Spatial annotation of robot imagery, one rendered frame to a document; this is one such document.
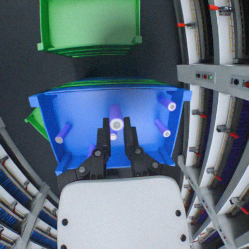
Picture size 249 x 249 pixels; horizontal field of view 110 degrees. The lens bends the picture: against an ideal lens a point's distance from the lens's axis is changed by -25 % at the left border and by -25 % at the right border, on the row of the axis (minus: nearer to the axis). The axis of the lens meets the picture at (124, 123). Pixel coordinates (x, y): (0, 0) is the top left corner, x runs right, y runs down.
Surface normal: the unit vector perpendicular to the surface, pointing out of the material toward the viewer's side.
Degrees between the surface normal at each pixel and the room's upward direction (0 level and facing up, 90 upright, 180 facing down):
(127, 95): 0
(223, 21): 18
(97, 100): 0
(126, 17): 0
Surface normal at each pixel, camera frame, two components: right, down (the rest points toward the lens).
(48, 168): 0.09, 0.43
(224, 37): -0.21, 0.48
